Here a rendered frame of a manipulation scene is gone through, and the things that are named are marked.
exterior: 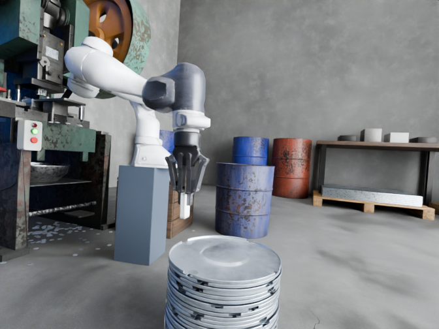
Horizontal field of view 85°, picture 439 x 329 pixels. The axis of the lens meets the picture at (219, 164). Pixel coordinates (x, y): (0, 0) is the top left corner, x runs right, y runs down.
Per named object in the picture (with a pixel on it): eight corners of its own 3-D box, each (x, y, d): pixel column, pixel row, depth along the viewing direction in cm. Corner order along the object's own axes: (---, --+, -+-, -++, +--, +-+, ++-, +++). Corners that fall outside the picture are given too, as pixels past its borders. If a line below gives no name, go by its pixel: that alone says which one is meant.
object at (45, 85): (65, 96, 150) (65, 88, 150) (30, 87, 131) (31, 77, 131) (48, 98, 156) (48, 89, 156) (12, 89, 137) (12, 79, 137)
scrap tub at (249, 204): (274, 228, 186) (278, 166, 185) (264, 244, 146) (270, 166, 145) (223, 219, 200) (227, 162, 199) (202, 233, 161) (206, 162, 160)
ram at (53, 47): (68, 86, 146) (70, 37, 145) (42, 78, 132) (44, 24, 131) (48, 87, 152) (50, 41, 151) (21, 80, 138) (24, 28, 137)
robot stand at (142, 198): (165, 251, 126) (170, 166, 125) (149, 266, 109) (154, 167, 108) (134, 247, 130) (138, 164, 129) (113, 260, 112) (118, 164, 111)
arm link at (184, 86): (155, 116, 75) (134, 109, 65) (157, 74, 74) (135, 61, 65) (209, 115, 69) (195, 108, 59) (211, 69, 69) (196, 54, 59)
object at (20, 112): (89, 130, 159) (90, 121, 159) (10, 117, 117) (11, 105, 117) (58, 129, 170) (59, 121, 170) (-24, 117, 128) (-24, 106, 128)
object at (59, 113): (85, 126, 140) (87, 102, 139) (63, 122, 127) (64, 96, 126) (56, 125, 149) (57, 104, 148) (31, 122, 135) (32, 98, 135)
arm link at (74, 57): (48, 28, 76) (31, 77, 77) (88, 43, 70) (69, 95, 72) (97, 57, 94) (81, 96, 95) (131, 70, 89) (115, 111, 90)
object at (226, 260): (212, 232, 83) (212, 230, 83) (296, 254, 67) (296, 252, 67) (144, 256, 59) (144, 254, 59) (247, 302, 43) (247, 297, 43)
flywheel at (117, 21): (137, -15, 184) (72, 31, 208) (117, -35, 165) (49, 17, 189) (161, 71, 176) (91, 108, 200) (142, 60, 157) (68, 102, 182)
